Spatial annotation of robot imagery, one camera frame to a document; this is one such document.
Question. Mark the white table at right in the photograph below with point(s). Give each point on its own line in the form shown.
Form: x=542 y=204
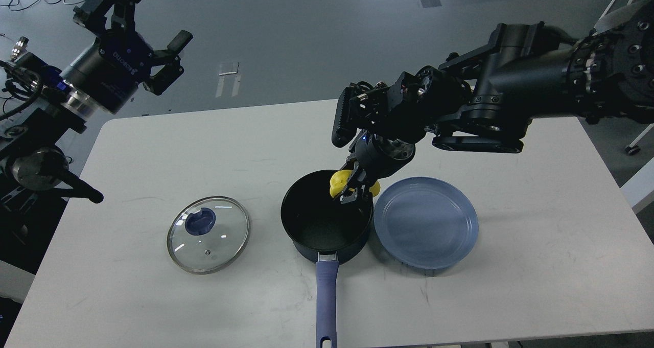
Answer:
x=638 y=190

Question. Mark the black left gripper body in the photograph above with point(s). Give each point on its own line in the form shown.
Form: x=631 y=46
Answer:
x=110 y=69

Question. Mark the dark blue saucepan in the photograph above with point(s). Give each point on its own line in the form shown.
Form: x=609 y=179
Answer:
x=327 y=233

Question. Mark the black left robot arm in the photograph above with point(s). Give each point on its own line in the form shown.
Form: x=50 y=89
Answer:
x=36 y=179

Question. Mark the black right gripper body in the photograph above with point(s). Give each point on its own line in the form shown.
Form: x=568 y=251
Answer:
x=373 y=157

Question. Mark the yellow potato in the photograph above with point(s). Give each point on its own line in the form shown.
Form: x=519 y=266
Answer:
x=338 y=180

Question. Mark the blue plate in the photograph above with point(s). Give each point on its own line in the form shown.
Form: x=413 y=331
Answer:
x=426 y=223

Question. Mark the grey office chair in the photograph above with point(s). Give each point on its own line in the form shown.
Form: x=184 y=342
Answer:
x=623 y=0

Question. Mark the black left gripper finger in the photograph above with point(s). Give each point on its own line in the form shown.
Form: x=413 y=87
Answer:
x=169 y=62
x=107 y=19

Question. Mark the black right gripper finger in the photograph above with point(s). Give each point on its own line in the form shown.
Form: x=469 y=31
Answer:
x=352 y=187
x=352 y=199

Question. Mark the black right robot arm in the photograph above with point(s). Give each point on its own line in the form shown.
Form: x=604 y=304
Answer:
x=484 y=100

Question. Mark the glass pot lid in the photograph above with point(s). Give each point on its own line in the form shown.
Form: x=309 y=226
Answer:
x=208 y=234

